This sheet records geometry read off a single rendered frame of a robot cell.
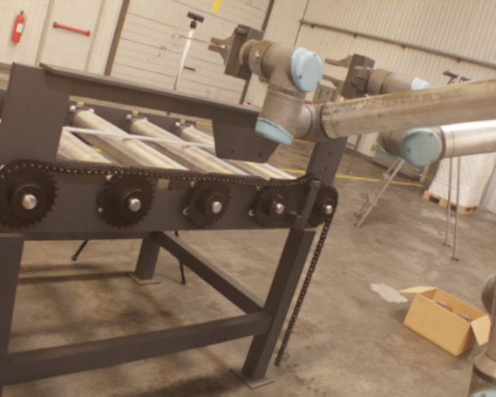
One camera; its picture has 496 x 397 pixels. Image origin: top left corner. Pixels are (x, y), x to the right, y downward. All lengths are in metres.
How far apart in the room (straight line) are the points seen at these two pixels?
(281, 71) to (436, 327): 2.60
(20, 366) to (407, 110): 1.24
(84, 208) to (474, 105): 1.00
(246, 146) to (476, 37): 10.85
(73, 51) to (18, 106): 9.91
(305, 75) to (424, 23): 11.87
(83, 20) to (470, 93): 10.36
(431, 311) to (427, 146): 2.32
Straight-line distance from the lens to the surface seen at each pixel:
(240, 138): 1.67
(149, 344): 1.80
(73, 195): 1.39
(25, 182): 1.26
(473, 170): 9.50
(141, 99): 1.43
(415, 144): 1.24
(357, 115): 1.19
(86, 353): 1.68
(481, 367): 0.98
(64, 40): 11.05
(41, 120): 1.29
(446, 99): 1.12
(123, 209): 1.39
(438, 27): 12.78
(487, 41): 12.22
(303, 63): 1.12
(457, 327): 3.42
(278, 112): 1.14
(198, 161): 2.03
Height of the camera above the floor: 1.29
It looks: 12 degrees down
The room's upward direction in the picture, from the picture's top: 17 degrees clockwise
